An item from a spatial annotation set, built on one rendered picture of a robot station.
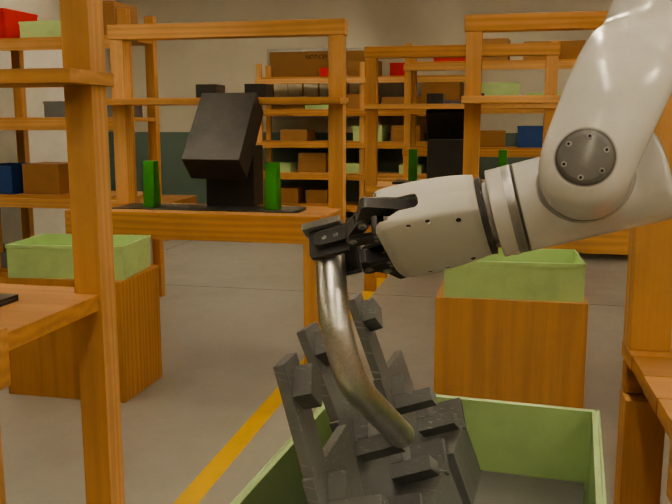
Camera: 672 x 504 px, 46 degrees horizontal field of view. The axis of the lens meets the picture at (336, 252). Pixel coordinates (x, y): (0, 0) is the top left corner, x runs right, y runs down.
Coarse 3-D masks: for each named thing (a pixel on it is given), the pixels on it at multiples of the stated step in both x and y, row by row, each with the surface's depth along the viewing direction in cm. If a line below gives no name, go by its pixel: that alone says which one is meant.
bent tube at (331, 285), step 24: (336, 216) 79; (336, 264) 78; (336, 288) 76; (336, 312) 75; (336, 336) 75; (336, 360) 75; (360, 360) 76; (360, 384) 76; (360, 408) 78; (384, 408) 81; (384, 432) 86; (408, 432) 89
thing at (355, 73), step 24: (360, 72) 1079; (360, 96) 1084; (360, 120) 1089; (264, 144) 1119; (288, 144) 1112; (312, 144) 1104; (360, 144) 1090; (384, 144) 1083; (288, 168) 1126; (312, 168) 1121; (360, 168) 1099; (288, 192) 1134; (312, 192) 1127; (360, 192) 1104
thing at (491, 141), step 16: (560, 48) 800; (576, 48) 796; (416, 64) 822; (432, 64) 819; (448, 64) 815; (464, 64) 812; (496, 64) 805; (512, 64) 802; (528, 64) 798; (544, 64) 795; (560, 64) 792; (416, 80) 874; (416, 96) 879; (448, 96) 831; (416, 112) 830; (496, 112) 812; (512, 112) 809; (528, 112) 806; (528, 128) 816; (480, 144) 832; (496, 144) 829; (528, 144) 819; (480, 176) 875
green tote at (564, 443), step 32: (320, 416) 121; (480, 416) 126; (512, 416) 125; (544, 416) 123; (576, 416) 122; (288, 448) 108; (480, 448) 127; (512, 448) 126; (544, 448) 124; (576, 448) 123; (256, 480) 98; (288, 480) 108; (576, 480) 123
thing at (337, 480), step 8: (328, 472) 83; (336, 472) 82; (344, 472) 82; (328, 480) 82; (336, 480) 82; (344, 480) 82; (352, 480) 84; (328, 488) 82; (336, 488) 82; (344, 488) 81; (352, 488) 83; (328, 496) 82; (336, 496) 81; (344, 496) 81; (352, 496) 83; (368, 496) 80; (376, 496) 80
